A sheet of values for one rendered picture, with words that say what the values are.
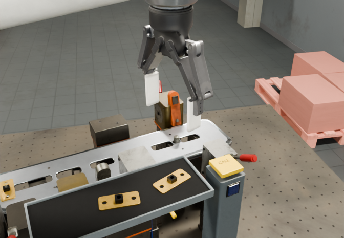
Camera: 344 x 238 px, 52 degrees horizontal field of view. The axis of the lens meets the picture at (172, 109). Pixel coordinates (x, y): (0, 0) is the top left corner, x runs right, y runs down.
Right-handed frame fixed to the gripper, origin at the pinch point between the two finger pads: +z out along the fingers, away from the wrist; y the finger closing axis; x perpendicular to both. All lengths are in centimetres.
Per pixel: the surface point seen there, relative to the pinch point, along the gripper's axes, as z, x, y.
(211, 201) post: 29.1, -10.1, -2.9
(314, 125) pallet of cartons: 116, -195, 62
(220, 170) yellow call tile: 18.6, -10.9, -4.2
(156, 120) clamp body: 39, -32, 48
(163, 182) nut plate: 18.2, 2.1, 0.8
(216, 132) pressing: 35, -40, 24
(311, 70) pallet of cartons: 102, -255, 104
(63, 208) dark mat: 18.3, 22.2, 7.9
